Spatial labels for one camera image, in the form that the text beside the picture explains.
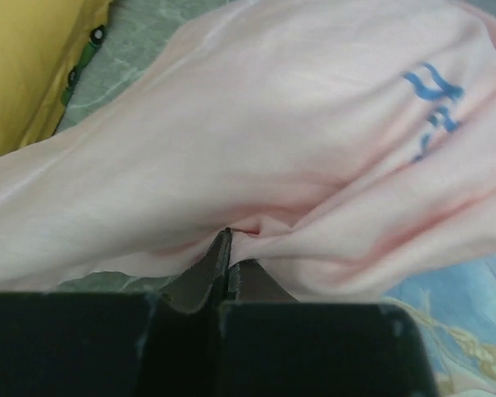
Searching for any yellow car-print folded pillow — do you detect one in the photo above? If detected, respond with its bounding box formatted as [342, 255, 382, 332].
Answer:
[0, 0, 111, 156]

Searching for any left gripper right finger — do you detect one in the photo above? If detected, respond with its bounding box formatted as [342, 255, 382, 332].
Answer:
[218, 261, 439, 396]

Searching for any pink purple Elsa pillowcase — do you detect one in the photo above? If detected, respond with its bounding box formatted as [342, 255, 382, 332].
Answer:
[0, 1, 496, 396]

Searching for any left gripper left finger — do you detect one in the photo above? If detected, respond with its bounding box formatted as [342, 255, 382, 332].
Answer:
[0, 230, 232, 396]

